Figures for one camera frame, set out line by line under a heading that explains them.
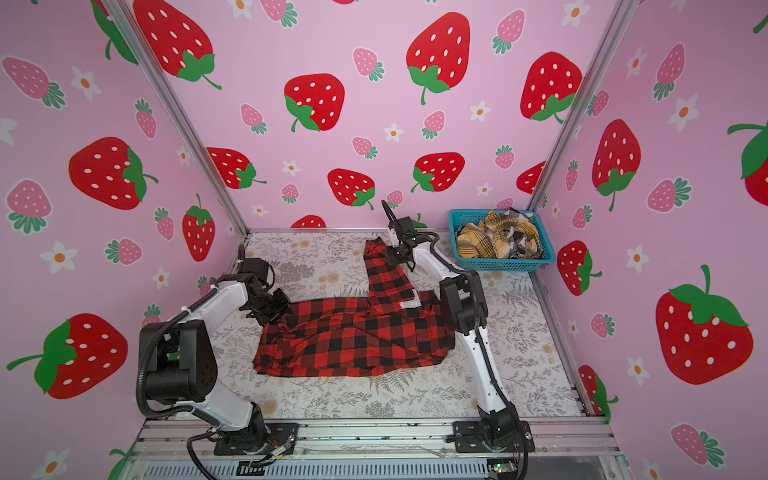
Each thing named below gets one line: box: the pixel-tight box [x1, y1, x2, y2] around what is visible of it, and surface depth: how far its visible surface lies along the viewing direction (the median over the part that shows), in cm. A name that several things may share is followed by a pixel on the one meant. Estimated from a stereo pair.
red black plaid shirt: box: [253, 238, 456, 377], surface depth 92 cm
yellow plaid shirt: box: [457, 211, 542, 259], surface depth 106 cm
